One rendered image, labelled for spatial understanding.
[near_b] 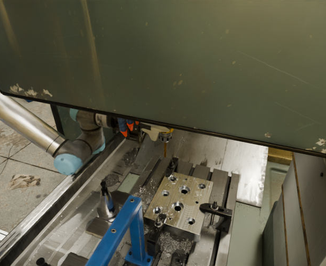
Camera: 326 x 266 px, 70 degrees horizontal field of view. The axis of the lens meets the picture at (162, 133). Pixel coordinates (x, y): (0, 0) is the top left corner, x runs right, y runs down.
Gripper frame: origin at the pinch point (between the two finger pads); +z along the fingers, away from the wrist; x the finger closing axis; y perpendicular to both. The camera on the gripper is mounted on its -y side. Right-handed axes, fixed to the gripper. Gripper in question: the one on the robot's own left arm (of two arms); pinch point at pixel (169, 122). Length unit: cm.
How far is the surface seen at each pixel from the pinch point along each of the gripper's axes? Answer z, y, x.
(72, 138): -66, 37, -25
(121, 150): -62, 74, -67
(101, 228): -9.5, 19.8, 27.8
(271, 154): 47, 74, -101
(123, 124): -4.7, -8.8, 18.7
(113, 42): 3.9, -30.1, 32.6
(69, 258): -12.0, 19.9, 37.7
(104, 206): -10.2, 15.8, 23.9
